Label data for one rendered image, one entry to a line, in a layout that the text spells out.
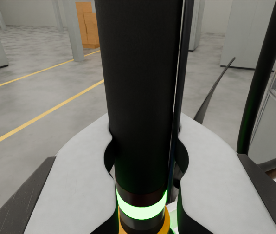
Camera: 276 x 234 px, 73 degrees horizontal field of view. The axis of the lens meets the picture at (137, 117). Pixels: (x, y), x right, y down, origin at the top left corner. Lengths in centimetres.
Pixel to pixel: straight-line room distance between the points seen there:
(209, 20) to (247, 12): 688
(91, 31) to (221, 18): 711
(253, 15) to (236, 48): 76
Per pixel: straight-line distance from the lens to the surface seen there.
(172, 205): 20
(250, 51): 557
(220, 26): 1220
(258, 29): 550
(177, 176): 39
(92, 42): 824
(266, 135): 160
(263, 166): 24
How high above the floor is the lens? 152
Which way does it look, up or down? 31 degrees down
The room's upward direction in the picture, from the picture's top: 1 degrees counter-clockwise
